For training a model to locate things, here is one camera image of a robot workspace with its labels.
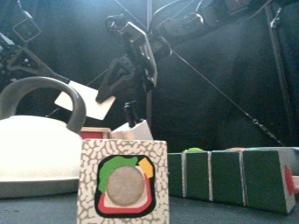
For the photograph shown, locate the white knife block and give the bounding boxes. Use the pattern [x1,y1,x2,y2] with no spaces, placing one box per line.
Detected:
[109,119,154,141]

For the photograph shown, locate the red wooden toy box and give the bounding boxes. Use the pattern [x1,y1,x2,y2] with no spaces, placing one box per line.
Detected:
[78,126,113,140]

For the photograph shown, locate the patterned sushi print box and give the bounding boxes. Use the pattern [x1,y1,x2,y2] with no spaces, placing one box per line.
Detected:
[76,138,170,224]

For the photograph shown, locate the lime green toy piece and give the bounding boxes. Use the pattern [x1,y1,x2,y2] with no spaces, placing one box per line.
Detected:
[181,147,205,154]

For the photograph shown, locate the green roll end slice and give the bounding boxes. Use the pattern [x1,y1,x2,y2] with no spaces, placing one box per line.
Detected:
[241,146,299,215]

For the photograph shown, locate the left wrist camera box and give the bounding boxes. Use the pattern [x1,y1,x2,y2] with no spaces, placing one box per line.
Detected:
[12,17,42,44]

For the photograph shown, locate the black knife handle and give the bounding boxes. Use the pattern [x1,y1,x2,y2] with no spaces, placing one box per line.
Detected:
[122,100,142,129]

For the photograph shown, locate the thin diagonal cable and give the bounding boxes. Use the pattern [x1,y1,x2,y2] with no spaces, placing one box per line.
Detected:
[169,50,285,147]

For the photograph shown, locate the white kettle grey handle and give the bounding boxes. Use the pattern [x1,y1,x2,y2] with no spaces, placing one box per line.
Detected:
[0,76,88,200]

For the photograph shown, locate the slanted metal frame pole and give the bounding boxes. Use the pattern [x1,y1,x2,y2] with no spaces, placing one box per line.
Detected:
[264,4,296,141]

